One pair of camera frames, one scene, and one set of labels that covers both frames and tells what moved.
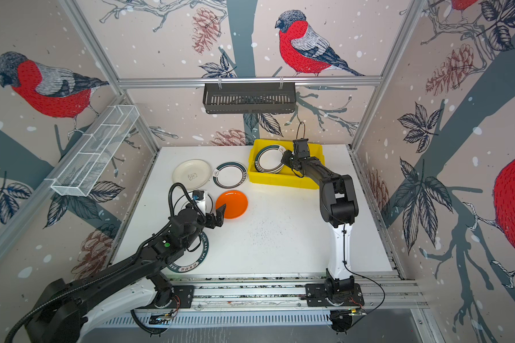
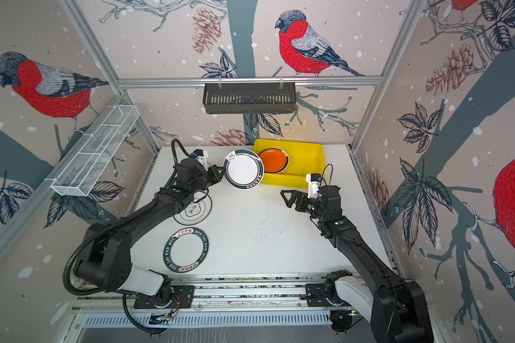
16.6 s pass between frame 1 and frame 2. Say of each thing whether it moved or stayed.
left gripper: moved
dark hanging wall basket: stayed
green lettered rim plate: stayed
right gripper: moved
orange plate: moved
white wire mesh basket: stayed
